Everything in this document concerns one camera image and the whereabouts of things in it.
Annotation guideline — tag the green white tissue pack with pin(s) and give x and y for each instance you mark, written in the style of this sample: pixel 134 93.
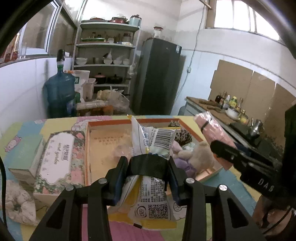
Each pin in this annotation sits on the green white tissue pack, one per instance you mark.
pixel 189 146

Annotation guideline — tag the pink packaged towel roll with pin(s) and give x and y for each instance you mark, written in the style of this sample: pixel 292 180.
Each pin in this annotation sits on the pink packaged towel roll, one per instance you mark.
pixel 211 129

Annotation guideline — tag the black refrigerator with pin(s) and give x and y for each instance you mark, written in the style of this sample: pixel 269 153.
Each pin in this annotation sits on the black refrigerator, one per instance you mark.
pixel 157 78

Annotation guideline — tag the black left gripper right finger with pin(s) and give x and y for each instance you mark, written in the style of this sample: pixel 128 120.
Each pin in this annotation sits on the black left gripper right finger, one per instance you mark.
pixel 230 220

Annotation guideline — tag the steel kettle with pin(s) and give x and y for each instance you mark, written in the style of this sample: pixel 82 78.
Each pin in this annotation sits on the steel kettle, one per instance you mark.
pixel 256 128

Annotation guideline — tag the sliding glass window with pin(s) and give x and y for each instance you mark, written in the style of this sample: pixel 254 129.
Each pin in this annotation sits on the sliding glass window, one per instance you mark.
pixel 36 32

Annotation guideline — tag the glass jar on refrigerator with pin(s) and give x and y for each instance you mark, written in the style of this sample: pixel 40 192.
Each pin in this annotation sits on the glass jar on refrigerator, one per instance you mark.
pixel 157 32

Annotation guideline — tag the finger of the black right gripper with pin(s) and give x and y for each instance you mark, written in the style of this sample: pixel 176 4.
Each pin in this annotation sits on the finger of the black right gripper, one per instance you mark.
pixel 229 155

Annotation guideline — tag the white plush toy purple dress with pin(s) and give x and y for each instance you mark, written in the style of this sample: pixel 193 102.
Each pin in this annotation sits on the white plush toy purple dress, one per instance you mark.
pixel 195 161

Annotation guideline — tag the floral tissue box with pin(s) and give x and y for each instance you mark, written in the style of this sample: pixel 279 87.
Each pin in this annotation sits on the floral tissue box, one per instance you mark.
pixel 61 165

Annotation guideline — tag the grey metal shelf rack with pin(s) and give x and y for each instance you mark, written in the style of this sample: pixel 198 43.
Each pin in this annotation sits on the grey metal shelf rack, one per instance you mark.
pixel 108 51

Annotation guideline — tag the blue water jug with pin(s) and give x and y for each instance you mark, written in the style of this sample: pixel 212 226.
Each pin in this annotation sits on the blue water jug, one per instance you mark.
pixel 59 91

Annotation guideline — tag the cardboard wall panel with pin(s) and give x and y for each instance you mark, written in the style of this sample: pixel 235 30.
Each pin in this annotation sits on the cardboard wall panel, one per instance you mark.
pixel 263 99

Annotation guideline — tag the white plush toy pink dress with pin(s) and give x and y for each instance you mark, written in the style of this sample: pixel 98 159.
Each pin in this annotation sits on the white plush toy pink dress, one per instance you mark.
pixel 177 151

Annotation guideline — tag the green book box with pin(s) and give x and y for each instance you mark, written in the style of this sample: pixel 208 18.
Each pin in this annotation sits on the green book box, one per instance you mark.
pixel 26 158

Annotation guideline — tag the white bowl on counter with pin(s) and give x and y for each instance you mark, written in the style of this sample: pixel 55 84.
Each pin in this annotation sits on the white bowl on counter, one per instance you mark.
pixel 232 113

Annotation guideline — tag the person's right hand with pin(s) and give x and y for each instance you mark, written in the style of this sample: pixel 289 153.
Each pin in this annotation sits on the person's right hand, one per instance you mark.
pixel 274 223

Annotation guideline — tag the yellow white snack bag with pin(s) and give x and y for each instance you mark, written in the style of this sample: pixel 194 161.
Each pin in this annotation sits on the yellow white snack bag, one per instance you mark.
pixel 144 202

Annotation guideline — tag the white floral scrunchie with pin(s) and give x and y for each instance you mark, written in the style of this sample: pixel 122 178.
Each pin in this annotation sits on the white floral scrunchie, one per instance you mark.
pixel 20 206

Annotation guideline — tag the kitchen counter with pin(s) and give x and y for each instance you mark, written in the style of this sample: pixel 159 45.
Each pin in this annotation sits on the kitchen counter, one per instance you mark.
pixel 236 130

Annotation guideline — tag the pink item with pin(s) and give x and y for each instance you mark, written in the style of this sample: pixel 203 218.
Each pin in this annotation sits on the pink item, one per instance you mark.
pixel 122 151

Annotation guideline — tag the white plastic bag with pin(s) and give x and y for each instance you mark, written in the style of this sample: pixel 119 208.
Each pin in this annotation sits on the white plastic bag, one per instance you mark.
pixel 116 99

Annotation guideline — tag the white sack beside jug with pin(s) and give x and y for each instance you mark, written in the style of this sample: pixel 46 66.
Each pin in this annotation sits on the white sack beside jug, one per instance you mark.
pixel 81 78

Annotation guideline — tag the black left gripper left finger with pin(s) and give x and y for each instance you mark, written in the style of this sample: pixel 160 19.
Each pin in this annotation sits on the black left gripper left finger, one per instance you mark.
pixel 63 220

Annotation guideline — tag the leopard print scrunchie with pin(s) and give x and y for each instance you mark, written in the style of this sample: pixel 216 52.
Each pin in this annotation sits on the leopard print scrunchie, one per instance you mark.
pixel 182 136

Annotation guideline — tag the upper right window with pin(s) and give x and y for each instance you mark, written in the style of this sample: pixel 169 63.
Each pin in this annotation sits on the upper right window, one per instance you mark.
pixel 239 16

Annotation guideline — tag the orange rimmed cardboard tray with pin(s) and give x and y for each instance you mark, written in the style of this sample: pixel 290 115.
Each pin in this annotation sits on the orange rimmed cardboard tray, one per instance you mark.
pixel 103 136

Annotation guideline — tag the teal enamel pot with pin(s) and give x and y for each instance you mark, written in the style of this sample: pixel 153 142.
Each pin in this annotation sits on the teal enamel pot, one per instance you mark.
pixel 135 20

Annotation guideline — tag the yellow green condiment bottle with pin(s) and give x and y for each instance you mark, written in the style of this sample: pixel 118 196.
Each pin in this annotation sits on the yellow green condiment bottle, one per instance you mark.
pixel 233 102

